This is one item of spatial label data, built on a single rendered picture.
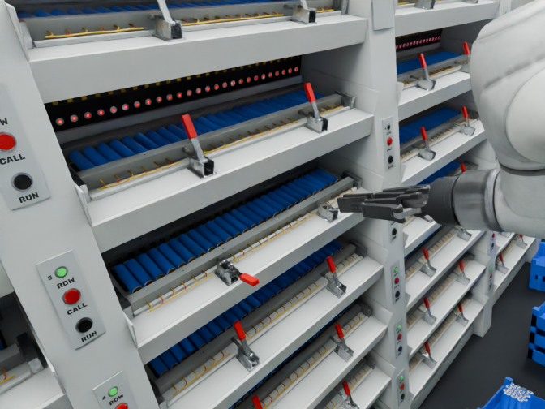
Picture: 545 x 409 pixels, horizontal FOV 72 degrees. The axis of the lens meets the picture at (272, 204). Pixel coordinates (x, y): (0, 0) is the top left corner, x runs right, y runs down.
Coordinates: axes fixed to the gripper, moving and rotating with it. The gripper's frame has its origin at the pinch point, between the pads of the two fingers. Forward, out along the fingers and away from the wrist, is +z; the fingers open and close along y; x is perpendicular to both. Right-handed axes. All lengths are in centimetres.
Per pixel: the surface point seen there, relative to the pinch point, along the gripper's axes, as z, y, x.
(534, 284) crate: 18, 133, -94
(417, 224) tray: 12.7, 38.4, -21.3
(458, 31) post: 12, 86, 29
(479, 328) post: 25, 86, -91
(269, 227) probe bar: 10.3, -13.9, 0.5
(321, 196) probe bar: 10.6, 1.9, 0.9
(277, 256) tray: 7.0, -16.5, -3.9
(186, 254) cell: 13.9, -30.1, 2.3
